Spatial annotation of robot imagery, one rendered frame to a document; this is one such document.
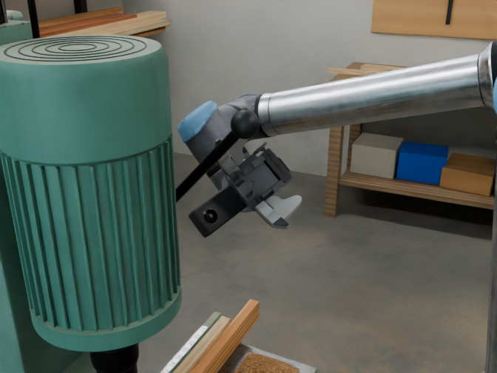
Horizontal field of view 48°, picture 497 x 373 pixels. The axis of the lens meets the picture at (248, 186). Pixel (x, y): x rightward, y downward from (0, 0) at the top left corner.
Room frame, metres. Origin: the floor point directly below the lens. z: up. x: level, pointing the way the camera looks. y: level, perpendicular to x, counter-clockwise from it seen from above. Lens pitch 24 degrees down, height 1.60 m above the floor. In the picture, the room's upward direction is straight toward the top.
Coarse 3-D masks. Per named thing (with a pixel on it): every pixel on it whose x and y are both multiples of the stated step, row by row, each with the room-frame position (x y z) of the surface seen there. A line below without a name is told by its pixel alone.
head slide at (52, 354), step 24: (0, 168) 0.56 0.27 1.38; (0, 192) 0.55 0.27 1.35; (0, 216) 0.55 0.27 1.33; (0, 240) 0.54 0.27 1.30; (0, 264) 0.54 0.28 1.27; (0, 288) 0.54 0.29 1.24; (24, 288) 0.56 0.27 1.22; (0, 312) 0.55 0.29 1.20; (24, 312) 0.55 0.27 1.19; (0, 336) 0.55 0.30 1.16; (24, 336) 0.55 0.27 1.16; (0, 360) 0.55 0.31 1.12; (24, 360) 0.54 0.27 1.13; (48, 360) 0.57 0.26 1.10; (72, 360) 0.61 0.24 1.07
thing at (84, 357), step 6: (84, 354) 0.62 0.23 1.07; (78, 360) 0.61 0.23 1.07; (84, 360) 0.61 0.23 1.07; (90, 360) 0.61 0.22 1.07; (72, 366) 0.60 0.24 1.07; (78, 366) 0.60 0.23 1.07; (84, 366) 0.60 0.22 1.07; (90, 366) 0.60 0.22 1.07; (66, 372) 0.59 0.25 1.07; (72, 372) 0.59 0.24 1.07; (78, 372) 0.59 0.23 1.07; (84, 372) 0.59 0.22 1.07; (90, 372) 0.59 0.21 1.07; (138, 372) 0.59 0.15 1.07
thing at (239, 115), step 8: (240, 112) 0.63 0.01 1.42; (248, 112) 0.63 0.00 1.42; (232, 120) 0.63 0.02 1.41; (240, 120) 0.62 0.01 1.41; (248, 120) 0.62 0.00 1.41; (256, 120) 0.63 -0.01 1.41; (232, 128) 0.63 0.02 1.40; (240, 128) 0.62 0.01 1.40; (248, 128) 0.62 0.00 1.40; (256, 128) 0.63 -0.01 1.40; (232, 136) 0.64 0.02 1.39; (240, 136) 0.62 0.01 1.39; (248, 136) 0.62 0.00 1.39; (224, 144) 0.64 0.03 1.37; (232, 144) 0.64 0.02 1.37; (216, 152) 0.65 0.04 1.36; (224, 152) 0.65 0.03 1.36; (208, 160) 0.65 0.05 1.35; (216, 160) 0.65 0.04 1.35; (200, 168) 0.66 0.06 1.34; (208, 168) 0.66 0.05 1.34; (192, 176) 0.66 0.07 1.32; (200, 176) 0.66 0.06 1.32; (184, 184) 0.67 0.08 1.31; (192, 184) 0.67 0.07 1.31; (176, 192) 0.67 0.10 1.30; (184, 192) 0.67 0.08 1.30; (176, 200) 0.68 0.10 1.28
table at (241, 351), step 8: (240, 344) 0.85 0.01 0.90; (232, 352) 0.82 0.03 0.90; (240, 352) 0.82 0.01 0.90; (248, 352) 0.82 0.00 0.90; (256, 352) 0.82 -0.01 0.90; (264, 352) 0.82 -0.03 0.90; (232, 360) 0.80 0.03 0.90; (240, 360) 0.80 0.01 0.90; (288, 360) 0.80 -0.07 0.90; (224, 368) 0.78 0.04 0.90; (232, 368) 0.78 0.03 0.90; (304, 368) 0.78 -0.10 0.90; (312, 368) 0.78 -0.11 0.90
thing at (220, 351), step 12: (252, 300) 0.93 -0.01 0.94; (240, 312) 0.89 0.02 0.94; (252, 312) 0.90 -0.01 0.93; (240, 324) 0.86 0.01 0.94; (252, 324) 0.90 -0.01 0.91; (228, 336) 0.82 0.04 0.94; (240, 336) 0.85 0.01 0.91; (216, 348) 0.79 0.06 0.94; (228, 348) 0.81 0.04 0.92; (204, 360) 0.76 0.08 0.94; (216, 360) 0.77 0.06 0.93; (192, 372) 0.73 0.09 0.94; (204, 372) 0.73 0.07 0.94; (216, 372) 0.77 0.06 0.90
